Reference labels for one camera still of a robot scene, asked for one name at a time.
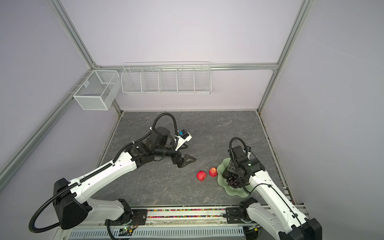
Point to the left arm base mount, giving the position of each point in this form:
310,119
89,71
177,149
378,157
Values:
136,217

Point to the white mesh box basket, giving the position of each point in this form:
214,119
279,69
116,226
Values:
99,90

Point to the white vented cable duct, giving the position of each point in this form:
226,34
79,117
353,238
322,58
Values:
156,233

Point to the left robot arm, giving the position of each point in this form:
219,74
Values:
73,200

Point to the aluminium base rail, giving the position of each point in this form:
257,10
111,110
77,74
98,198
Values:
186,216

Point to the green wavy fruit bowl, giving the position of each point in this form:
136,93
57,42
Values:
223,182

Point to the red apple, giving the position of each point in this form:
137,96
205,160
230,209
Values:
201,175
213,172

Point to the dark purple grape bunch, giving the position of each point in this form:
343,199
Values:
234,182

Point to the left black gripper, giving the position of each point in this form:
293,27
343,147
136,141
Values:
182,163

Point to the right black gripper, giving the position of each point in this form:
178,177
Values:
231,167

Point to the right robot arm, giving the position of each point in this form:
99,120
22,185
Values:
285,221

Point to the white wire rack shelf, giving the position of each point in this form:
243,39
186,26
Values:
167,78

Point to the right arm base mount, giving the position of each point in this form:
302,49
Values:
237,215

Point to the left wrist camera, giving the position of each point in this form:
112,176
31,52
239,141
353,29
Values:
182,138

